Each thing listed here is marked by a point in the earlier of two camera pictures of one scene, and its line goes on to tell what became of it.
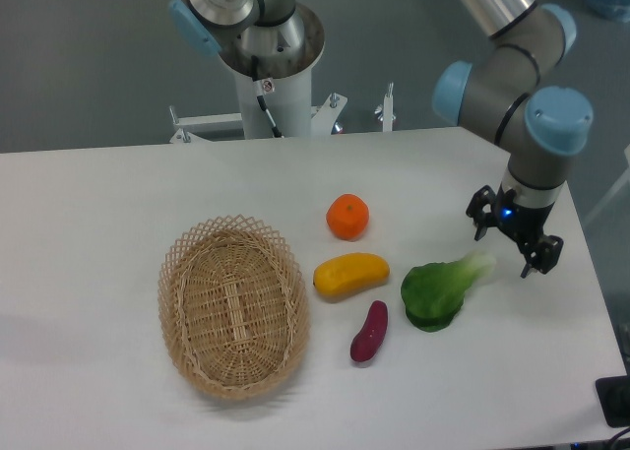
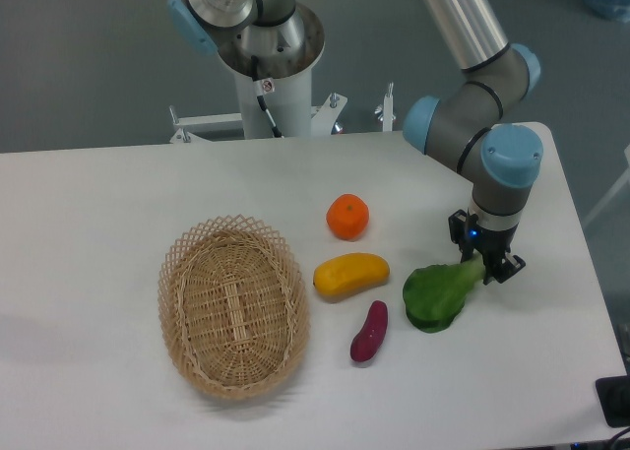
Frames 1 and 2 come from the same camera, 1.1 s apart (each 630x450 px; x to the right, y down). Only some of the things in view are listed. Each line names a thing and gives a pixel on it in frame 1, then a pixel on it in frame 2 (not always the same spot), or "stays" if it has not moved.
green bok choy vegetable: (434, 292) stays
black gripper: (521, 224) → (493, 245)
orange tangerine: (347, 217) stays
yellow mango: (347, 276) stays
